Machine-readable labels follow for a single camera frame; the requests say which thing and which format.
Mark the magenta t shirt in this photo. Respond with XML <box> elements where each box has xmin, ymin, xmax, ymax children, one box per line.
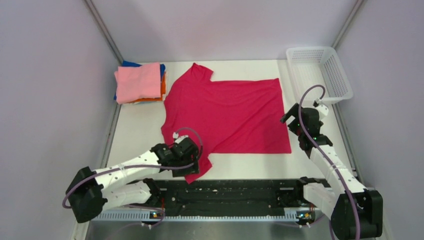
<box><xmin>161</xmin><ymin>63</ymin><xmax>292</xmax><ymax>184</ymax></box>

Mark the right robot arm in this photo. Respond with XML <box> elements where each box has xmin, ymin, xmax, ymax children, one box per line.
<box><xmin>280</xmin><ymin>103</ymin><xmax>383</xmax><ymax>240</ymax></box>

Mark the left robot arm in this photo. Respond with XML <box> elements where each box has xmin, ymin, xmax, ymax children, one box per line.
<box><xmin>62</xmin><ymin>135</ymin><xmax>203</xmax><ymax>223</ymax></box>

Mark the white plastic basket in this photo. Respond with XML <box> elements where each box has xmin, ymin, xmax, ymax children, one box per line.
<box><xmin>286</xmin><ymin>46</ymin><xmax>354</xmax><ymax>105</ymax></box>

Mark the pink folded t shirt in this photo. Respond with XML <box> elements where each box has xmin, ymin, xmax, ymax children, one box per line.
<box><xmin>114</xmin><ymin>62</ymin><xmax>162</xmax><ymax>105</ymax></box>

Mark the blue folded t shirt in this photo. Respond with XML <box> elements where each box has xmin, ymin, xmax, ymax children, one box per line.
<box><xmin>113</xmin><ymin>60</ymin><xmax>167</xmax><ymax>101</ymax></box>

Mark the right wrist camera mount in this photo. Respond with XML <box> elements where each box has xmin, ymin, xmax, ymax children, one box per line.
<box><xmin>313</xmin><ymin>98</ymin><xmax>329</xmax><ymax>121</ymax></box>

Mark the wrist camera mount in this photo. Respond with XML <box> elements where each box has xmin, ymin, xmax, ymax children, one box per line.
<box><xmin>172</xmin><ymin>132</ymin><xmax>189</xmax><ymax>144</ymax></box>
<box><xmin>313</xmin><ymin>98</ymin><xmax>329</xmax><ymax>121</ymax></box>

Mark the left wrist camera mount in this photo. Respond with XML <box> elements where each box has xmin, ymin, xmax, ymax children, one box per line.
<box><xmin>172</xmin><ymin>132</ymin><xmax>189</xmax><ymax>144</ymax></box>

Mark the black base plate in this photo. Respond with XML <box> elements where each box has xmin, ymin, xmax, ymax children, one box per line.
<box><xmin>144</xmin><ymin>179</ymin><xmax>314</xmax><ymax>217</ymax></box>

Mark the aluminium rail frame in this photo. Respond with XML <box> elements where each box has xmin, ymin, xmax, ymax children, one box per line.
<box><xmin>94</xmin><ymin>205</ymin><xmax>321</xmax><ymax>225</ymax></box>

